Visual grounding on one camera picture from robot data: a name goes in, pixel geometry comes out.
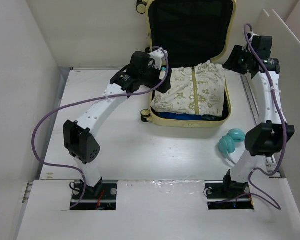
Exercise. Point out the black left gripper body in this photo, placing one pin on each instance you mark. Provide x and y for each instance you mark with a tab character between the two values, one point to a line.
151	78

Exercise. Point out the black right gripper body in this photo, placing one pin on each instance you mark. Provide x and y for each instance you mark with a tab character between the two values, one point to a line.
250	56

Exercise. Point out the royal blue printed shirt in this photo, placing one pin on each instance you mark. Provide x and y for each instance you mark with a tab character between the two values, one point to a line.
180	117

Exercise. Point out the cream printed zip jacket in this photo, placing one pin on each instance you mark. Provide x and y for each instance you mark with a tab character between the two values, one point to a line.
198	90

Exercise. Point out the yellow suitcase with black lining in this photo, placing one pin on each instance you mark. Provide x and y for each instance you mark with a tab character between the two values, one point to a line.
193	32

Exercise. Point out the teal and white headphones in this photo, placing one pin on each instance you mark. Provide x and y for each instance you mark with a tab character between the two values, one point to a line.
232	145

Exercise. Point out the turquoise shirt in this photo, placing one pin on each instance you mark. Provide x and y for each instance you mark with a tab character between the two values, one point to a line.
211	118

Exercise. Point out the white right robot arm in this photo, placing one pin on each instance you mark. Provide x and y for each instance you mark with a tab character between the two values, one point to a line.
272	132

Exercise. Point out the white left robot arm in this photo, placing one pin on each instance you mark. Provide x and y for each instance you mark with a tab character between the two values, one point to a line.
79	136

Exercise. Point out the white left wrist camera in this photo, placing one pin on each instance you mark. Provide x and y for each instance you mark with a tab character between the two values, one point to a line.
160	57

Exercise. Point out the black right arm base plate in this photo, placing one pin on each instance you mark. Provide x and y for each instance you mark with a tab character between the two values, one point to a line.
222	197

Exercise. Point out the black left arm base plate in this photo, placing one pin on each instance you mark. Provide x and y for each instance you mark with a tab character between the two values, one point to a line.
104	199

